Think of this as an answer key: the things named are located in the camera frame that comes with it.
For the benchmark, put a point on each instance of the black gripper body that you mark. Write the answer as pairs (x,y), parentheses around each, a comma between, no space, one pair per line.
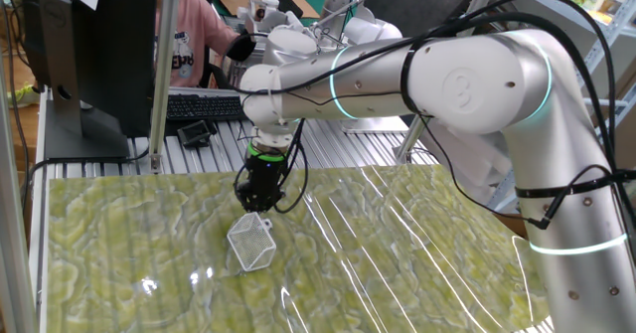
(266,171)

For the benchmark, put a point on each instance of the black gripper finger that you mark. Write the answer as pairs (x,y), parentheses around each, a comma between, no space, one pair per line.
(248,199)
(272,199)

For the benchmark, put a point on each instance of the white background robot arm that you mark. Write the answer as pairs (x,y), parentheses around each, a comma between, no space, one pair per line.
(372,29)

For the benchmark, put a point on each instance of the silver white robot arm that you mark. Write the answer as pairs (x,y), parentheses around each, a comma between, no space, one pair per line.
(472,84)

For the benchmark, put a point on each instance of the white mesh miniature goal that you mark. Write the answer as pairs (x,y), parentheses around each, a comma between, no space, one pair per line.
(251,243)

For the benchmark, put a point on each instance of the black plastic clamp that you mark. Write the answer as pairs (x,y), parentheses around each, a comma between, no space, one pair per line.
(196,134)

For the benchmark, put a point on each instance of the black keyboard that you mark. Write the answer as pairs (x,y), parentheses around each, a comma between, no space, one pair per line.
(204,107)

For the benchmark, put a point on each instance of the silver metal workbench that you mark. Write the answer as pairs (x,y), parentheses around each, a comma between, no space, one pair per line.
(229,72)

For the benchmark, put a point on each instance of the green marble pattern mat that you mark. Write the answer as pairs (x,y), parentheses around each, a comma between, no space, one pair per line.
(149,273)

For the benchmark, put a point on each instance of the white robotic hand device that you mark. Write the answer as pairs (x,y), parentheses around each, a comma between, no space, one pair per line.
(263,15)

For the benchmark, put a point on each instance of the person in pink shirt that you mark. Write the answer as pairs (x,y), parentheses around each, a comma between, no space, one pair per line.
(199,30)

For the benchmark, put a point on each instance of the black flat device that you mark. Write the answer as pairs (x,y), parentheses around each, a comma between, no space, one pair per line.
(288,2)

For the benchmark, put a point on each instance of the black Dell monitor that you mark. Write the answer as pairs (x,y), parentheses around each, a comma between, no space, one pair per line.
(114,49)

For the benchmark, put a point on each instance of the black panel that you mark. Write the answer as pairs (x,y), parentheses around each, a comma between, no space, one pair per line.
(417,0)

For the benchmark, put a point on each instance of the brown cardboard box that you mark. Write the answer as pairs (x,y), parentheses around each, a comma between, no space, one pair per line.
(514,224)

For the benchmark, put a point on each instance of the white metal shelf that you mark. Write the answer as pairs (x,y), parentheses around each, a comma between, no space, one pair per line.
(601,30)

